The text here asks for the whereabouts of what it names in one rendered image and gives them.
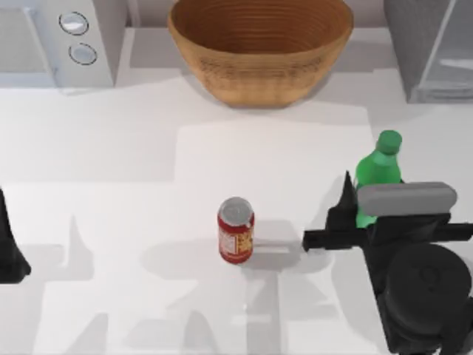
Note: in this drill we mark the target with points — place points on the red and white can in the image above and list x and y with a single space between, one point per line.
235 236

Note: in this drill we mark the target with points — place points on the pale microwave oven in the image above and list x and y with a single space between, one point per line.
33 55

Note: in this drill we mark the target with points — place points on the pale grey rounded box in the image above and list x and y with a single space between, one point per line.
406 199

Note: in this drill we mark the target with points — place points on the large round microwave knob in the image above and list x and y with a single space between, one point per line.
74 23

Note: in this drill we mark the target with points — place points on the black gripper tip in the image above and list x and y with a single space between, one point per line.
9 255

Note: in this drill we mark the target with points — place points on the small round microwave knob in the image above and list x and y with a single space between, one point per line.
83 54

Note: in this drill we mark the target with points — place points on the brown woven basket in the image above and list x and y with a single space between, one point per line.
258 74

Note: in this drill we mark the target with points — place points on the grey cabinet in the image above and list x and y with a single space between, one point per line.
414 48

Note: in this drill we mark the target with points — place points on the green bottle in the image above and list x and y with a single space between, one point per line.
377 166

